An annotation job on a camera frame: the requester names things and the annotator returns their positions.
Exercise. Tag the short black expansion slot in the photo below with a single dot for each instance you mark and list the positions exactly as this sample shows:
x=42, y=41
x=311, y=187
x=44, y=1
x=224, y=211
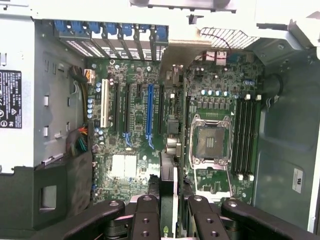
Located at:
x=138, y=91

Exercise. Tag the green motherboard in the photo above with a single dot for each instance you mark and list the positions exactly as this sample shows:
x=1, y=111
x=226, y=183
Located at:
x=217, y=70

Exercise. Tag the silver chipset heatsink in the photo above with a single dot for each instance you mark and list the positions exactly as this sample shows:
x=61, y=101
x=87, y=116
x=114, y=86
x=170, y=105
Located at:
x=125, y=166

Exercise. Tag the white expansion slot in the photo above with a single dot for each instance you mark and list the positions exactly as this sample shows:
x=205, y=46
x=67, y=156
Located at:
x=105, y=102

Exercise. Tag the white power connector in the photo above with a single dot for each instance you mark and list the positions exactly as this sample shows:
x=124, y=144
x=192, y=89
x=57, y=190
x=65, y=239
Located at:
x=90, y=76

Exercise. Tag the black RAM slot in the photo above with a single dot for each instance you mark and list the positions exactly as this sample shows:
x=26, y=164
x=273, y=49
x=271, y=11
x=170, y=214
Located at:
x=257, y=135
x=238, y=135
x=244, y=135
x=250, y=135

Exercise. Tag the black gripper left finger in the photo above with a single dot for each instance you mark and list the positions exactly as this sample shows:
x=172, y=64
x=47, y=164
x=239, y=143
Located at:
x=146, y=220

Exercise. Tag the white case sticker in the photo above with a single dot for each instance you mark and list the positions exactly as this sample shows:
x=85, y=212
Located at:
x=297, y=181

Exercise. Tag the open black PC case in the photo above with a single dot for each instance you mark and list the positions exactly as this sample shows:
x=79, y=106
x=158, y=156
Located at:
x=280, y=140

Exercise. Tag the black plastic shroud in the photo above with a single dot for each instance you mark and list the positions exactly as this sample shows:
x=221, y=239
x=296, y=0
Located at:
x=50, y=200

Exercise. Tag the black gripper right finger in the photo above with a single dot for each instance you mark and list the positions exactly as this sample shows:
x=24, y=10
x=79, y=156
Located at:
x=205, y=220

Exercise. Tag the blue expansion slot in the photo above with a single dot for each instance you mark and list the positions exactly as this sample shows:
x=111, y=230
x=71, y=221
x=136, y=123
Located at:
x=150, y=112

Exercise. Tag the CPU socket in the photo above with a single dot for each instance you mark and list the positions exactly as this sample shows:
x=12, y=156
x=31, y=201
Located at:
x=212, y=140

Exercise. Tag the grey power supply unit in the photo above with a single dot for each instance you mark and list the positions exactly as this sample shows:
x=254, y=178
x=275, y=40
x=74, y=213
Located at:
x=15, y=37

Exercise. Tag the long black expansion slot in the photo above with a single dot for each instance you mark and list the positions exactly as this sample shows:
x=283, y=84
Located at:
x=127, y=107
x=160, y=107
x=115, y=105

